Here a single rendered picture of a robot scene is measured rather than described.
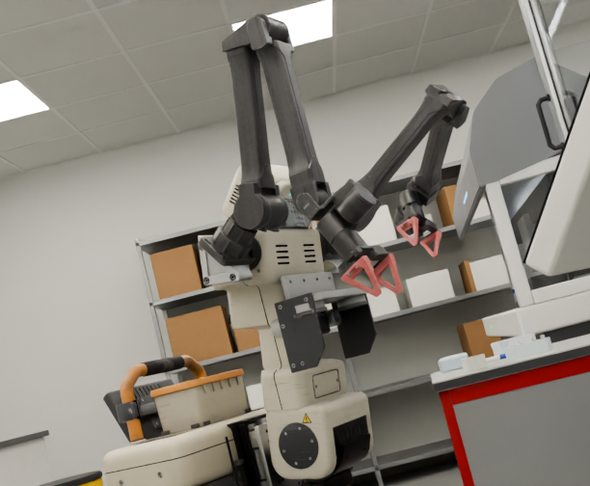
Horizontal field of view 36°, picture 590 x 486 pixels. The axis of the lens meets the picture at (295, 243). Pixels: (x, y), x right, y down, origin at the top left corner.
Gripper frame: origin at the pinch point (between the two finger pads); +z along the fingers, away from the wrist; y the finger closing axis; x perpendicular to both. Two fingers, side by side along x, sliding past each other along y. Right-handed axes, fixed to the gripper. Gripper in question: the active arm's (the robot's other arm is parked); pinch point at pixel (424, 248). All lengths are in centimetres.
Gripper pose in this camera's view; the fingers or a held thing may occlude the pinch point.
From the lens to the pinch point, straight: 258.8
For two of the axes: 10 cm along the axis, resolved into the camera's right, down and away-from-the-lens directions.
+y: -6.7, -3.2, -6.7
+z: 1.8, 8.0, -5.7
